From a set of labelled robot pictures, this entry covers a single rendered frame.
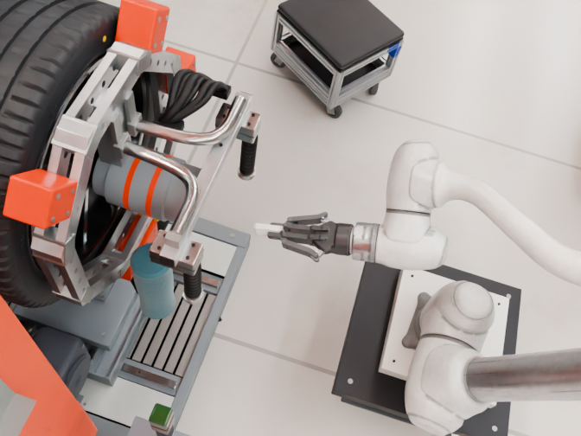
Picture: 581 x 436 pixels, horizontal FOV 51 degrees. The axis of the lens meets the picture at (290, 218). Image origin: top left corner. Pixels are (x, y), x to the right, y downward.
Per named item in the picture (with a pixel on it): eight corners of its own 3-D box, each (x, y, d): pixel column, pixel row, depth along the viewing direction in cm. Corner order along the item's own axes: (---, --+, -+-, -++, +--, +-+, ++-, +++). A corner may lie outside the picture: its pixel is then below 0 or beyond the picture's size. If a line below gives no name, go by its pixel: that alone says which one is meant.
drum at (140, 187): (123, 162, 141) (115, 123, 129) (209, 190, 140) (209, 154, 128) (95, 210, 134) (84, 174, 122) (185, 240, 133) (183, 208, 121)
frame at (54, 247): (163, 149, 169) (149, -13, 122) (186, 157, 169) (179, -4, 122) (68, 324, 141) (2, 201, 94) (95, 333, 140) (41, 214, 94)
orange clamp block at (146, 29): (128, 41, 124) (135, -4, 120) (163, 52, 123) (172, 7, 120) (112, 44, 117) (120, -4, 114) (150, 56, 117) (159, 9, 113)
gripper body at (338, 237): (354, 216, 140) (316, 212, 142) (348, 247, 136) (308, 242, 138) (356, 234, 146) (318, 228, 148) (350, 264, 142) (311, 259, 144)
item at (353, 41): (266, 63, 269) (274, 1, 240) (327, 33, 283) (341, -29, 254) (328, 126, 255) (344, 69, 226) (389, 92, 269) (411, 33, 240)
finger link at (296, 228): (328, 231, 141) (328, 226, 142) (281, 225, 144) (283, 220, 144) (328, 240, 144) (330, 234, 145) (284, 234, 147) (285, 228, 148)
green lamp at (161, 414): (156, 406, 130) (156, 401, 127) (174, 412, 130) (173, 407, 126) (149, 424, 128) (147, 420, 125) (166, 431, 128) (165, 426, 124)
